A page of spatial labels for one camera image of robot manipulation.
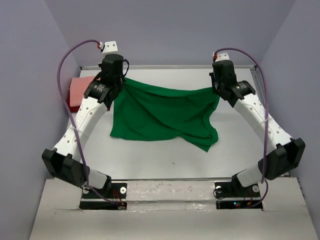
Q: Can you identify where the pink t shirt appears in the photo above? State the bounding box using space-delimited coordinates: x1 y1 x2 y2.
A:
69 76 94 108

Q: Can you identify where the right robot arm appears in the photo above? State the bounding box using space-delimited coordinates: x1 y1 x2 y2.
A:
209 54 306 196

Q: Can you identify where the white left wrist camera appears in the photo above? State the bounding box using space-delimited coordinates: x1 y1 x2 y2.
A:
97 41 119 56

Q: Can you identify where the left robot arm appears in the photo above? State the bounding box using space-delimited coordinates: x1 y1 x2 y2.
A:
42 53 126 198

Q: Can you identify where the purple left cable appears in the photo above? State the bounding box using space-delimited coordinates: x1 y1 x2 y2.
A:
56 39 126 210

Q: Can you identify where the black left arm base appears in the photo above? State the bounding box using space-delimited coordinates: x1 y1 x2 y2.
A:
79 181 128 211

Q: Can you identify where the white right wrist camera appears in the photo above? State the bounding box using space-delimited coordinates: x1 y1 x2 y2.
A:
212 51 230 63

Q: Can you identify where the dark red t shirt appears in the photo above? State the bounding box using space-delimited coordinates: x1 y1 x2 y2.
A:
66 88 83 113

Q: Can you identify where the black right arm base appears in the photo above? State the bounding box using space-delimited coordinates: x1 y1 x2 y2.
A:
213 181 263 210

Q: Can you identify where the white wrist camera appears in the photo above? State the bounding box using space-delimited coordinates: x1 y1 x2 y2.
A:
212 51 230 63
97 41 119 56

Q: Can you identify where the green t shirt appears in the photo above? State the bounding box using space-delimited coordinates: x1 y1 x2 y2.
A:
110 78 220 152

